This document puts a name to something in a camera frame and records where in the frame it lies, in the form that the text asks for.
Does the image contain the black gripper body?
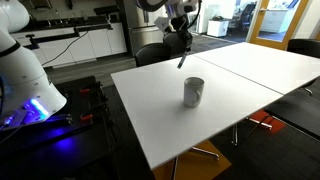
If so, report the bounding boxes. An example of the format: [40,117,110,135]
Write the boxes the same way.
[170,13,193,36]

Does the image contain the dark marker pen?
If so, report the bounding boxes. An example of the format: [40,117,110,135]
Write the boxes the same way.
[176,49,190,70]

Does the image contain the small white box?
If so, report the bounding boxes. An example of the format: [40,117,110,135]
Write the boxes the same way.
[206,19,231,38]

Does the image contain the stainless steel fridge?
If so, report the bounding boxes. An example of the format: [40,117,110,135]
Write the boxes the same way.
[123,0,168,57]

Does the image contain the white ceramic mug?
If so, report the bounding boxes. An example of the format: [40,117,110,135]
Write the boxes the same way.
[182,76,206,109]

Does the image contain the dark office chair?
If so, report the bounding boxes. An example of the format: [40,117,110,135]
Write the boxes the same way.
[238,2,258,33]

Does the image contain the white kitchen cabinets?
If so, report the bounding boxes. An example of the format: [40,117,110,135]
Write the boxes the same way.
[12,22,129,69]

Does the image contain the black mounting bar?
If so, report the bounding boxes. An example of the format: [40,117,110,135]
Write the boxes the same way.
[25,22,115,50]

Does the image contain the white drawer cabinet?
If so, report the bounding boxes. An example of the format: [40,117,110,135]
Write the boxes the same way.
[265,8,292,35]

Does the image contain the chrome table leg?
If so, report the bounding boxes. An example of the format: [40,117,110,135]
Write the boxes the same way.
[246,116,274,131]
[190,146,221,161]
[170,156,180,180]
[231,122,240,147]

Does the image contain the orange black clamp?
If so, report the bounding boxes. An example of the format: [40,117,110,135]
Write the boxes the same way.
[79,85,103,95]
[79,105,108,123]

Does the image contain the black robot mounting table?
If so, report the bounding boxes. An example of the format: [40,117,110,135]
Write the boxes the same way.
[0,75,116,180]

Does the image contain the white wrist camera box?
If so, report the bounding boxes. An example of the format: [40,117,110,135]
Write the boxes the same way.
[153,15,173,33]

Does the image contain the orange door frame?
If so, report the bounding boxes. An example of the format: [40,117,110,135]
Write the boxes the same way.
[248,0,312,52]

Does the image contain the black cable on cabinets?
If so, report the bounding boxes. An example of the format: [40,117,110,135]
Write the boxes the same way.
[42,30,90,67]

